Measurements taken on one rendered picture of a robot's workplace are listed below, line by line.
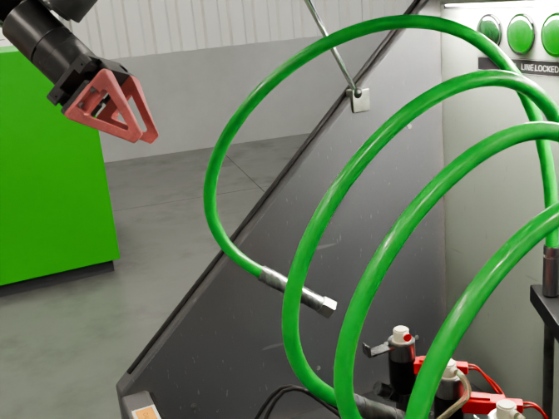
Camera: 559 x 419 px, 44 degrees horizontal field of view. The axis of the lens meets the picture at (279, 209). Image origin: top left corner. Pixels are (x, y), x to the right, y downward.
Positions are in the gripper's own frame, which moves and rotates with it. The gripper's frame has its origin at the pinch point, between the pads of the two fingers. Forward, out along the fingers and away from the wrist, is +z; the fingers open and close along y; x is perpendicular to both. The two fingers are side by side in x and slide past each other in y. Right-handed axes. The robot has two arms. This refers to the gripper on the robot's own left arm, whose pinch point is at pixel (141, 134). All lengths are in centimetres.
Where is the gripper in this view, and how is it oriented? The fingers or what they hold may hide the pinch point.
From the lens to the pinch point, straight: 79.9
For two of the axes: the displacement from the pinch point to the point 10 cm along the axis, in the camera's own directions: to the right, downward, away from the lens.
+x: -6.6, 7.2, 1.9
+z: 7.2, 6.9, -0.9
